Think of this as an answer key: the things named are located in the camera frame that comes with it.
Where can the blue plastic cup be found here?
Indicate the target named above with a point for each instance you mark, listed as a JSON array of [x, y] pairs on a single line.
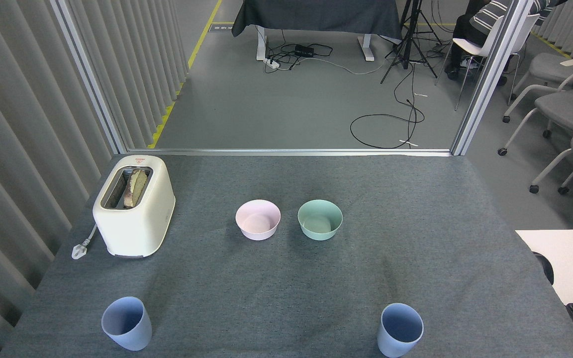
[[132, 333], [396, 345]]

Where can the pink bowl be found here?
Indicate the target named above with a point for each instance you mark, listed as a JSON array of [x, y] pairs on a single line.
[[257, 231]]

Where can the green bowl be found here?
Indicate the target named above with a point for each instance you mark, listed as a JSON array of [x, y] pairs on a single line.
[[320, 232]]

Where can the white power strip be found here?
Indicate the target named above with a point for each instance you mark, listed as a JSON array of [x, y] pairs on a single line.
[[272, 63]]

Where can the black power adapter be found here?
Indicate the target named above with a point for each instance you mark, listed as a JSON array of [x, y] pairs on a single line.
[[304, 50]]

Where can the white table leg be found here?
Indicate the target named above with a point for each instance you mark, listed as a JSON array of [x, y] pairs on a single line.
[[261, 44], [366, 49]]

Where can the toasted bread slice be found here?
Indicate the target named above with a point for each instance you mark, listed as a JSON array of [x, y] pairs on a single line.
[[135, 188]]

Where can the cream white toaster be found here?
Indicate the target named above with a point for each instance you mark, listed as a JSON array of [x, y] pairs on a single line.
[[140, 223]]

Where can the dark table cloth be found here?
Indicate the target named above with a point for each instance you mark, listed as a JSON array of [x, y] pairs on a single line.
[[316, 15]]

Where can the black tripod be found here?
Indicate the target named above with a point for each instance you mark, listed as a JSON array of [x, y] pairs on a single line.
[[407, 44]]

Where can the white chair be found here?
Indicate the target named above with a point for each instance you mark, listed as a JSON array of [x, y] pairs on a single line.
[[473, 48]]

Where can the black round object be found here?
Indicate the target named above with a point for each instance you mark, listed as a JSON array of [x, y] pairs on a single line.
[[546, 268]]

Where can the silver aluminium rail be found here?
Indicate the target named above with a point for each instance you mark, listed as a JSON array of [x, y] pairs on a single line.
[[291, 152]]

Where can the silver aluminium post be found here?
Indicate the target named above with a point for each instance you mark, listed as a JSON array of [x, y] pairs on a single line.
[[490, 74], [90, 79]]

